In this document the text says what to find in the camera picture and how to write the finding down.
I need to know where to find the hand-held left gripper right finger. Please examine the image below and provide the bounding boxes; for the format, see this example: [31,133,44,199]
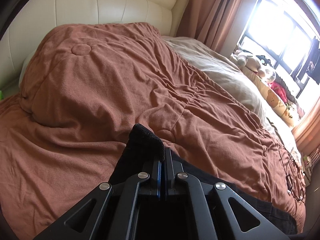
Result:
[164,148,288,240]

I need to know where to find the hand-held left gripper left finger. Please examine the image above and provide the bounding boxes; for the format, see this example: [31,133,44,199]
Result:
[32,159,163,240]

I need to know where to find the black pants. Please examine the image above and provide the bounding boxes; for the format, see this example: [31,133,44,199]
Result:
[108,123,298,240]

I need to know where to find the brown blanket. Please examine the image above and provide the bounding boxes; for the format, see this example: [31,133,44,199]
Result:
[0,22,307,240]

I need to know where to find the bear print pillow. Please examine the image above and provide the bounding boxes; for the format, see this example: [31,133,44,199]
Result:
[240,67,299,128]

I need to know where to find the red plush item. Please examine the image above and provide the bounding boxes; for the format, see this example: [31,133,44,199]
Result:
[269,80,288,103]

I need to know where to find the black and white plush toy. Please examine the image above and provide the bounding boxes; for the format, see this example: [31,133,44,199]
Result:
[257,55,277,80]

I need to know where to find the pink curtain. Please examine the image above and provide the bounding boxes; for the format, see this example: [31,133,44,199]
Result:
[291,90,320,153]
[175,0,265,53]

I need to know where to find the cream padded headboard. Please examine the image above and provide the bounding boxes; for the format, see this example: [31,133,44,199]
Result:
[0,0,189,93]

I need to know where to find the black hanging garment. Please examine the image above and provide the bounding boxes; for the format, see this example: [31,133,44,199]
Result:
[296,36,320,85]

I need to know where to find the black charging cable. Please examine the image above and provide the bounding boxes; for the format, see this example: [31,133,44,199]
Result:
[277,145,307,202]

